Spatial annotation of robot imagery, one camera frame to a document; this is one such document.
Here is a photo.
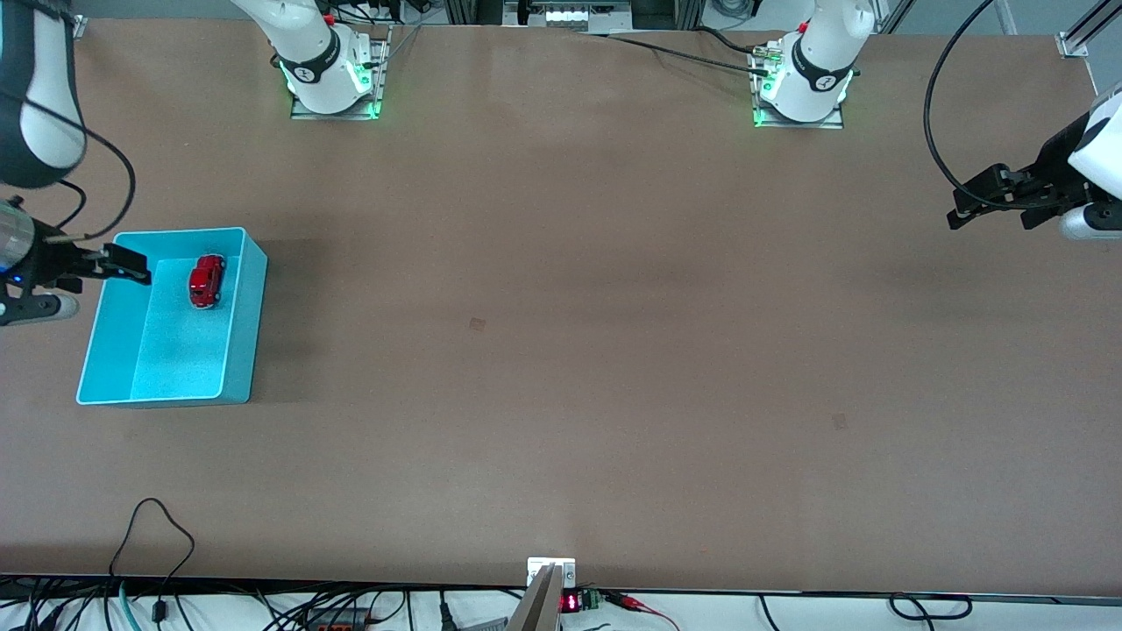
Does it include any thin black looped cable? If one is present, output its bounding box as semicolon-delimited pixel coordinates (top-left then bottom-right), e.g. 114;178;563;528
109;498;196;625

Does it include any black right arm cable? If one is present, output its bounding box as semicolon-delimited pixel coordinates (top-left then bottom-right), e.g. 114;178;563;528
0;88;138;243

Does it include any red clip lead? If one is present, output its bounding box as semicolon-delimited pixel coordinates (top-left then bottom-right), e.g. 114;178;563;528
605;591;681;631

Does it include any red beetle toy car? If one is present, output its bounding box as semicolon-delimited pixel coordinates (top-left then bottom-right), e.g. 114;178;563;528
188;253;228;310

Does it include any long black table cable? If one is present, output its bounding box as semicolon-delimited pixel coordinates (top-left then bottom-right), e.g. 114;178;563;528
580;32;772;76

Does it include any grey orange power strip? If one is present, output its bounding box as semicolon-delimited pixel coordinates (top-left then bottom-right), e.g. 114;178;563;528
302;606;373;631

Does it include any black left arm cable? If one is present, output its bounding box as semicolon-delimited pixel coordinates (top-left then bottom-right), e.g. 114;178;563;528
922;0;1081;212

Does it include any lit background device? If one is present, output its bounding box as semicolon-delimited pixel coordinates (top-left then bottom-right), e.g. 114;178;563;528
504;0;634;34

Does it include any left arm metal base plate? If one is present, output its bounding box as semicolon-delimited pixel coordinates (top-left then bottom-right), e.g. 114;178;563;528
750;42;847;131

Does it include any short black base cable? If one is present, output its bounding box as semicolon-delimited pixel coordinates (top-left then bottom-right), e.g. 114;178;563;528
692;25;785;59

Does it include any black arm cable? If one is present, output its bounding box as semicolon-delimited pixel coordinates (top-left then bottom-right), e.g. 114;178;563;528
0;88;138;243
922;0;1081;212

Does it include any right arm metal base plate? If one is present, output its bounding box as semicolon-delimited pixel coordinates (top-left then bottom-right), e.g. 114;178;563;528
289;25;392;121

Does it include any thick black coiled cable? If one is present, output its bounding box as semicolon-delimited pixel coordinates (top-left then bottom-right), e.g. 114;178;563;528
889;592;974;621

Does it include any blue plastic box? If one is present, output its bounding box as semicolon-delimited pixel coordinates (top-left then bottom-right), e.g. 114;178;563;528
76;227;269;408

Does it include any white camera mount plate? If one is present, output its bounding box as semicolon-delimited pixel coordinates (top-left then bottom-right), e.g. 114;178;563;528
527;557;577;590

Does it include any grey metal mount bar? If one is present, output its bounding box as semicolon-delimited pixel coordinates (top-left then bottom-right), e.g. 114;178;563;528
506;564;563;631

